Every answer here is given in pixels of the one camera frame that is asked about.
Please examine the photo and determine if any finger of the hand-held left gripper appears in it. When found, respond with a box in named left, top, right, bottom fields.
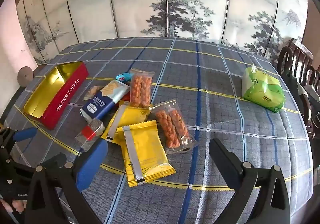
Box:
left=0, top=126, right=37, bottom=155
left=9, top=153, right=67, bottom=182

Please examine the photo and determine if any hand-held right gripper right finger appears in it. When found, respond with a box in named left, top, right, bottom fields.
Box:
left=209, top=138, right=292, bottom=224

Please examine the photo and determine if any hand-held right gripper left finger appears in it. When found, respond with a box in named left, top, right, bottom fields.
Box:
left=25, top=138, right=109, bottom=224

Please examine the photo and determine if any brown sesame candy packet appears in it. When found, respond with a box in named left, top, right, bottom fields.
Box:
left=74, top=118, right=106, bottom=152

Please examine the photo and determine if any red tin box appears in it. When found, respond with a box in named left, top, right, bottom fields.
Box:
left=23, top=61, right=89, bottom=131

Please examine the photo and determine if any yellow snack packet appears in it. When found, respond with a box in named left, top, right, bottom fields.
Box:
left=101, top=100, right=152, bottom=144
left=116, top=119, right=176, bottom=188

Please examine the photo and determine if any clear fried twist packet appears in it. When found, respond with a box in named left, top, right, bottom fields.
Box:
left=149, top=102, right=198, bottom=156
left=129, top=67, right=155, bottom=109

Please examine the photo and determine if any person's left hand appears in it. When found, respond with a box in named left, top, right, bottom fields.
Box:
left=0, top=198, right=27, bottom=214

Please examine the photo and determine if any blue silver biscuit packet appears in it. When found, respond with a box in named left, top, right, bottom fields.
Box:
left=79, top=81, right=130, bottom=124

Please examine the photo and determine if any small round disc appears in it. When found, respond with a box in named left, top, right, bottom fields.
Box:
left=17, top=66, right=33, bottom=87

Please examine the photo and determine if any clear pastry packet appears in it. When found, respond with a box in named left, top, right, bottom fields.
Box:
left=82, top=85, right=104, bottom=101

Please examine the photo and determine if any green tissue pack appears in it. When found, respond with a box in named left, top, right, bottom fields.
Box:
left=241, top=64, right=286, bottom=114

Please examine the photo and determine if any plaid tablecloth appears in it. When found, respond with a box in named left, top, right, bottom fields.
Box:
left=0, top=37, right=316, bottom=224

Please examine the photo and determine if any small blue candy packet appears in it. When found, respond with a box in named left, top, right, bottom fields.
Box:
left=116, top=72, right=132, bottom=83

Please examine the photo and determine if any dark wooden chair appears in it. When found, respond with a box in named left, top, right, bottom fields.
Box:
left=300, top=64, right=320, bottom=139
left=277, top=38, right=314, bottom=87

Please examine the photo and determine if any grey cloth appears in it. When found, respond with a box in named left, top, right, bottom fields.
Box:
left=297, top=81, right=320, bottom=114

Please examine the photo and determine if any painted folding screen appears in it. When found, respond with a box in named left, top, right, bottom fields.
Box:
left=15, top=0, right=308, bottom=65

